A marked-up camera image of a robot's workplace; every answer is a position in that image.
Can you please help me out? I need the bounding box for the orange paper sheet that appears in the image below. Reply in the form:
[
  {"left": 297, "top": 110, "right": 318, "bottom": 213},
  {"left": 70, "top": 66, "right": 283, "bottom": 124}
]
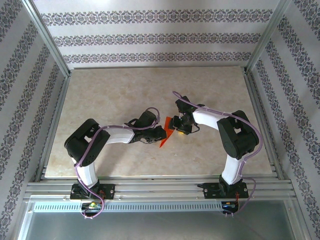
[{"left": 158, "top": 116, "right": 176, "bottom": 149}]

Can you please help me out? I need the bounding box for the grey metal sheet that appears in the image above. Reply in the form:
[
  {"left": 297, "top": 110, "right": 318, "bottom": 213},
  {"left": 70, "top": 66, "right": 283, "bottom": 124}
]
[{"left": 17, "top": 199, "right": 305, "bottom": 240}]

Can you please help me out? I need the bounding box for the small electronics board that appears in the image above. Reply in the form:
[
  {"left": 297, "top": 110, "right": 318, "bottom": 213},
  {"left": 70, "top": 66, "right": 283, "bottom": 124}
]
[
  {"left": 221, "top": 201, "right": 240, "bottom": 210},
  {"left": 81, "top": 202, "right": 103, "bottom": 211}
]

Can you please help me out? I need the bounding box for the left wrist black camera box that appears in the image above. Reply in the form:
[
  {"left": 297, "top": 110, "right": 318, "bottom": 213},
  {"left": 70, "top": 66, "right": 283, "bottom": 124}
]
[{"left": 134, "top": 110, "right": 158, "bottom": 128}]

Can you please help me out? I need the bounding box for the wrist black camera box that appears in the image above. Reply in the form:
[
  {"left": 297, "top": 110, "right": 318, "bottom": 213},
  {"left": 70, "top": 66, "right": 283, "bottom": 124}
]
[
  {"left": 174, "top": 95, "right": 193, "bottom": 115},
  {"left": 134, "top": 110, "right": 158, "bottom": 128}
]

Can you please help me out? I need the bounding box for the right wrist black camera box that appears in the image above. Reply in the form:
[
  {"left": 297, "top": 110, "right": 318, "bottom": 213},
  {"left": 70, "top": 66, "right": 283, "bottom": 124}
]
[{"left": 174, "top": 95, "right": 193, "bottom": 115}]

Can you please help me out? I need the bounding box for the wide aluminium base rail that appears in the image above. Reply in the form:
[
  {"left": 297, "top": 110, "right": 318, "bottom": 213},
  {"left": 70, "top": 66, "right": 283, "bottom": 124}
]
[{"left": 23, "top": 176, "right": 297, "bottom": 202}]

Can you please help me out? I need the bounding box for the thin aluminium frame rail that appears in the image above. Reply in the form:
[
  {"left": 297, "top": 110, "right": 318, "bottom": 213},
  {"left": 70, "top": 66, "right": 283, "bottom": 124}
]
[{"left": 70, "top": 65, "right": 247, "bottom": 71}]

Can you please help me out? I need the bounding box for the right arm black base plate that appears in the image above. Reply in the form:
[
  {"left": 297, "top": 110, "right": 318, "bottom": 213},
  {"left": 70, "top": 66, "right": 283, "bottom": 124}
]
[{"left": 202, "top": 182, "right": 249, "bottom": 200}]

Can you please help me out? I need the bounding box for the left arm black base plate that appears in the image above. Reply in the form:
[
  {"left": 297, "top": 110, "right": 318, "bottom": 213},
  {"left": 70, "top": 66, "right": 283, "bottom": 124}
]
[{"left": 69, "top": 183, "right": 116, "bottom": 201}]

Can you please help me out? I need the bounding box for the slotted grey cable duct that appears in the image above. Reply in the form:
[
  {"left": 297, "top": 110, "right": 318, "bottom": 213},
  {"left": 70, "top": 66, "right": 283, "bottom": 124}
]
[{"left": 32, "top": 201, "right": 241, "bottom": 213}]

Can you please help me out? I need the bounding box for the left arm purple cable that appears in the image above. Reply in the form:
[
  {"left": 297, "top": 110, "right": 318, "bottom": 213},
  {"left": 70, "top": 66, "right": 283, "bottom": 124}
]
[{"left": 73, "top": 106, "right": 161, "bottom": 220}]

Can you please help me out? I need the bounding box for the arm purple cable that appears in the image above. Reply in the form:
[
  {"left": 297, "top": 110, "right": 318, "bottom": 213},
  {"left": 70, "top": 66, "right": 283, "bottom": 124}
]
[
  {"left": 73, "top": 106, "right": 161, "bottom": 220},
  {"left": 172, "top": 90, "right": 263, "bottom": 218}
]

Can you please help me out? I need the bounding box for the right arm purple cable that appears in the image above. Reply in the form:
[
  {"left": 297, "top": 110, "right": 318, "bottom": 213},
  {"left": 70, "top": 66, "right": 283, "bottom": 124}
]
[{"left": 172, "top": 90, "right": 263, "bottom": 218}]

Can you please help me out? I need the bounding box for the aluminium frame post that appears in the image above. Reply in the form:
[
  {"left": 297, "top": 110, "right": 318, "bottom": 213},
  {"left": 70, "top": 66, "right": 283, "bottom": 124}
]
[
  {"left": 21, "top": 0, "right": 71, "bottom": 79},
  {"left": 245, "top": 0, "right": 293, "bottom": 75}
]

